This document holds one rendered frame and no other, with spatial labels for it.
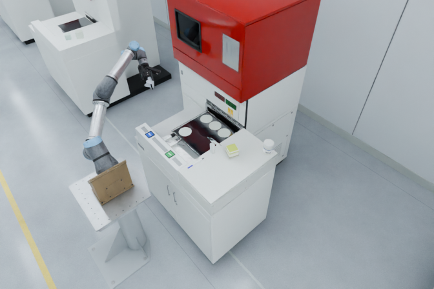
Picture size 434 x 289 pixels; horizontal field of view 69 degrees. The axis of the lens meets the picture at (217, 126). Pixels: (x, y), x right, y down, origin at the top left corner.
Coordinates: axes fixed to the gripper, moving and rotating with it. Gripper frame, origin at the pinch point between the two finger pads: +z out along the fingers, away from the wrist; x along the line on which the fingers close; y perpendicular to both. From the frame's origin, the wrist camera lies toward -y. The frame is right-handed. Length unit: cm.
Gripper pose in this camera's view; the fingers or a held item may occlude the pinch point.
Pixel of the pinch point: (153, 87)
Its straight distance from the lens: 250.7
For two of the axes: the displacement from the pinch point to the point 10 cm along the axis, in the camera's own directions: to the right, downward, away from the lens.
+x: 4.3, -4.0, -8.1
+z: 3.1, 9.1, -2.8
